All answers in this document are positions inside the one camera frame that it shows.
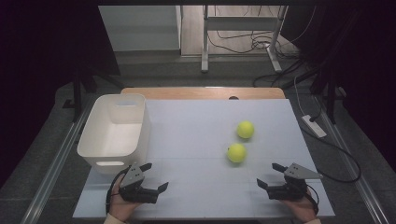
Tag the person's right hand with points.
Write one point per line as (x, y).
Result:
(300, 208)

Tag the white cabinet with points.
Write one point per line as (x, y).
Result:
(140, 28)

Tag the metal floor rail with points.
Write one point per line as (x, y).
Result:
(355, 174)
(53, 174)

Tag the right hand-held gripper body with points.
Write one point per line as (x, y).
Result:
(286, 191)

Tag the person's left cream sleeve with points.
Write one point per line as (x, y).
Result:
(113, 219)

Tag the person's left hand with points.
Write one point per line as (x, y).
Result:
(120, 208)

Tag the white power strip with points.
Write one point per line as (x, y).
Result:
(314, 127)

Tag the white foam board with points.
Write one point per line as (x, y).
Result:
(193, 130)

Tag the white plastic bin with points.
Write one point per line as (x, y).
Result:
(112, 140)

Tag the yellow tennis ball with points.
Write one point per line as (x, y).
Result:
(245, 129)
(236, 152)

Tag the black stand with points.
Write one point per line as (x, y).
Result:
(77, 96)
(330, 96)

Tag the white metal desk frame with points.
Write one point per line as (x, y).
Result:
(204, 37)

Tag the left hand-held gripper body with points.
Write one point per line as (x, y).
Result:
(137, 193)

